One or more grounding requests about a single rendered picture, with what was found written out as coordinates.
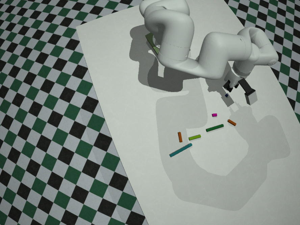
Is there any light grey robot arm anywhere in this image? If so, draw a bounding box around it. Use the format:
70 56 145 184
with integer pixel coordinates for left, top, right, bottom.
139 0 279 80

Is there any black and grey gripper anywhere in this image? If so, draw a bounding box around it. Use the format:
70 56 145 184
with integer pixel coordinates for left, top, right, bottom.
223 67 248 92

